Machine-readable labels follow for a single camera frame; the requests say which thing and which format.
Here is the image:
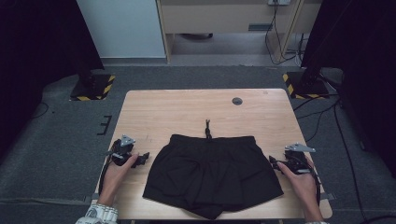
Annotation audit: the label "white cabinet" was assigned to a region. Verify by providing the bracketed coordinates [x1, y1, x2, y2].
[76, 0, 166, 59]

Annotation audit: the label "long black floor cable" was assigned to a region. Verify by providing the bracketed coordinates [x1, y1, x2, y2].
[333, 102, 396, 224]

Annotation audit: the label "black stand pole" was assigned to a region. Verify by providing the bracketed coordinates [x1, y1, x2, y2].
[78, 60, 97, 91]
[299, 40, 326, 91]

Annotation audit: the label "person's right hand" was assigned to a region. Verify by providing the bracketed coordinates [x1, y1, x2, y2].
[276, 157, 319, 214]

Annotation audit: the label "grey desk label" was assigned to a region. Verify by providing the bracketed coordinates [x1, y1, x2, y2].
[247, 22, 274, 32]

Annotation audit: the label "black curtain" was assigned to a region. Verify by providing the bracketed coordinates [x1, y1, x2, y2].
[300, 0, 396, 178]
[0, 0, 106, 157]

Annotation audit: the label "striped black stand base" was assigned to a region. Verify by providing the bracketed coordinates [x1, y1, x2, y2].
[69, 74, 117, 102]
[282, 71, 331, 101]

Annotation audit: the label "light wooden desk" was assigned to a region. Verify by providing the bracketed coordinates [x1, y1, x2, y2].
[155, 0, 323, 64]

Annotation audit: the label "black hanging cables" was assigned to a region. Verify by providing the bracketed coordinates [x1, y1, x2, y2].
[264, 0, 304, 66]

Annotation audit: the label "thin black floor cable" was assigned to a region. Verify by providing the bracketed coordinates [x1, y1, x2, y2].
[31, 102, 50, 119]

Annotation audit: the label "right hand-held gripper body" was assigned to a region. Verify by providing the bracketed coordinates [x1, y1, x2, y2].
[281, 142, 317, 175]

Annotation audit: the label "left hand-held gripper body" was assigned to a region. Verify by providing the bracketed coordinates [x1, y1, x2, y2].
[106, 134, 138, 167]

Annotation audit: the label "right hand-held gripper cable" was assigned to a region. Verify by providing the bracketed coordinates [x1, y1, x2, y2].
[309, 166, 322, 206]

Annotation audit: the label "person's left hand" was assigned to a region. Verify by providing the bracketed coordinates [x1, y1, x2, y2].
[98, 153, 140, 207]

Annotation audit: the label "black pants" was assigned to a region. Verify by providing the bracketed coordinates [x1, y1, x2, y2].
[142, 119, 285, 221]

